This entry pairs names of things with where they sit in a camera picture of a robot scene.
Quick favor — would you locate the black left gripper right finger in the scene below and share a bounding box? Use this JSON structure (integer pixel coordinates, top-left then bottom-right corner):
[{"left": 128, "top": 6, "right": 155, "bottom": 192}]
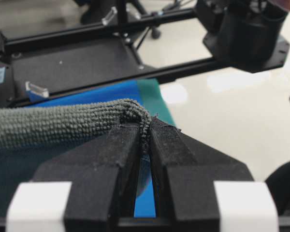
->
[{"left": 146, "top": 117, "right": 280, "bottom": 232}]

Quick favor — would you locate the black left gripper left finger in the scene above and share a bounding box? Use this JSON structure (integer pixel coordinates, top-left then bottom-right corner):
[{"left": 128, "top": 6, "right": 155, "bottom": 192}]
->
[{"left": 5, "top": 123, "right": 145, "bottom": 232}]

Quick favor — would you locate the grey microfibre towel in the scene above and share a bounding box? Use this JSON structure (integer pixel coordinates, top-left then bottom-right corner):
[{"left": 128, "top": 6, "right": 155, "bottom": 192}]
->
[{"left": 0, "top": 99, "right": 151, "bottom": 152}]

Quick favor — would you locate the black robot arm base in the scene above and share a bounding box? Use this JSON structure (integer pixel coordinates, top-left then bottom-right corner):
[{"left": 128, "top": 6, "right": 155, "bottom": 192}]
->
[{"left": 194, "top": 0, "right": 290, "bottom": 73}]

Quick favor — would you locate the blue table cloth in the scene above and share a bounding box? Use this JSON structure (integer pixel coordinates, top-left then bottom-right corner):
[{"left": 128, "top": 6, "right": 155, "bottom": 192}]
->
[{"left": 36, "top": 81, "right": 155, "bottom": 217}]

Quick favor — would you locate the green cutting mat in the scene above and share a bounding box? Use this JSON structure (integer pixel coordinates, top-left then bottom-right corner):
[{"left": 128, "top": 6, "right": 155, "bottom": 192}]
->
[{"left": 137, "top": 79, "right": 175, "bottom": 126}]

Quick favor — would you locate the clear plastic clip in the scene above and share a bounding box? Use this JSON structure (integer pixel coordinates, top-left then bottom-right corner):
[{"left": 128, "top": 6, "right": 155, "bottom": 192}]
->
[{"left": 25, "top": 81, "right": 49, "bottom": 98}]

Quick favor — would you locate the black aluminium frame rail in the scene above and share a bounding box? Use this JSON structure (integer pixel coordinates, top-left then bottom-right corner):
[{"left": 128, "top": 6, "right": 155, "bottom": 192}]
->
[{"left": 0, "top": 7, "right": 226, "bottom": 108}]

